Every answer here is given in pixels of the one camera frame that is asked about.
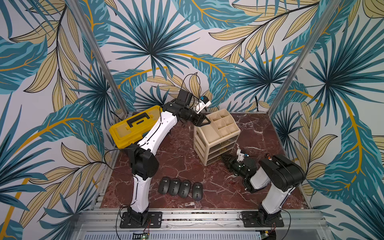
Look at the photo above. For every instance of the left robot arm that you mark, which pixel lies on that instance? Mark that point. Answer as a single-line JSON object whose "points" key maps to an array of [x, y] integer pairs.
{"points": [[142, 155]]}

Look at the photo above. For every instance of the beige drawer organizer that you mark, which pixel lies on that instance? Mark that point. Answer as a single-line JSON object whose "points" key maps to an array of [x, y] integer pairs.
{"points": [[217, 138]]}

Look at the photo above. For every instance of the corner aluminium post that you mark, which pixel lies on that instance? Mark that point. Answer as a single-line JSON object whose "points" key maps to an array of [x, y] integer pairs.
{"points": [[87, 31], [319, 28]]}

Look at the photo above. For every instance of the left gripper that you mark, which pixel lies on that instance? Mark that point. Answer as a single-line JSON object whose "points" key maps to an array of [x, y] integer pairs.
{"points": [[201, 118]]}

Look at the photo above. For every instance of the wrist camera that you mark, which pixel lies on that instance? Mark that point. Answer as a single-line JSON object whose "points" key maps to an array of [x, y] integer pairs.
{"points": [[241, 155], [204, 102]]}

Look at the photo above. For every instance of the aluminium front rail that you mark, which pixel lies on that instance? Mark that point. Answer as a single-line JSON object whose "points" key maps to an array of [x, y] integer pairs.
{"points": [[183, 224]]}

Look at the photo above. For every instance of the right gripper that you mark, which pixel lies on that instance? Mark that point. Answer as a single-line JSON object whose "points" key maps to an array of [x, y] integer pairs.
{"points": [[232, 163]]}

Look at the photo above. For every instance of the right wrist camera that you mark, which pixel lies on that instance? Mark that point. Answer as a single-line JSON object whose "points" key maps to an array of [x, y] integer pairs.
{"points": [[241, 155]]}

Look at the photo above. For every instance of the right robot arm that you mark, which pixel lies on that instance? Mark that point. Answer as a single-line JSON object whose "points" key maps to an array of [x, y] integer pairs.
{"points": [[278, 172]]}

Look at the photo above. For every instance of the left corner aluminium post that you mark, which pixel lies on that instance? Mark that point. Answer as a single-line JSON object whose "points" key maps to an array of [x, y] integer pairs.
{"points": [[87, 31]]}

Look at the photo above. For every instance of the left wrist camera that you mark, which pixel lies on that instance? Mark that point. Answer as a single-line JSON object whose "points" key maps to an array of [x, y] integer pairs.
{"points": [[204, 102]]}

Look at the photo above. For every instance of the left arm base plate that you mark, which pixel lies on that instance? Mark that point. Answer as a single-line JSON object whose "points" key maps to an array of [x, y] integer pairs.
{"points": [[134, 220]]}

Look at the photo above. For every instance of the right corner aluminium post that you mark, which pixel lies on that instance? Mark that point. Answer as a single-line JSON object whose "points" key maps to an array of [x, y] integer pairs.
{"points": [[319, 28]]}

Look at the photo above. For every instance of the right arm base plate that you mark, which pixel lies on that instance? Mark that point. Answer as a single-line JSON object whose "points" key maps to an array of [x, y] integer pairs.
{"points": [[260, 219]]}

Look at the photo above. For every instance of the yellow black toolbox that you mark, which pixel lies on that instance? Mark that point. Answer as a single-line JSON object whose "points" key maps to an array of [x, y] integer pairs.
{"points": [[134, 129]]}

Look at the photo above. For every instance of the black Lecoo mouse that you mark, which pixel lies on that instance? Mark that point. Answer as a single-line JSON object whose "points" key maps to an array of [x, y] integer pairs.
{"points": [[174, 187], [184, 189], [197, 191], [164, 185]]}

